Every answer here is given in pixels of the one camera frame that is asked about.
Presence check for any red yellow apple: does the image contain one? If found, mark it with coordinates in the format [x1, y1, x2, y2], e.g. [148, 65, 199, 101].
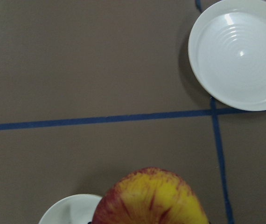
[91, 167, 209, 224]

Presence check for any white plate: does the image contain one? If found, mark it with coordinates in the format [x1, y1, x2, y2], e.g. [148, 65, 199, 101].
[188, 0, 266, 111]

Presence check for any white bowl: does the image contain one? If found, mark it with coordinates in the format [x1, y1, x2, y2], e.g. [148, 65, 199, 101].
[39, 194, 102, 224]

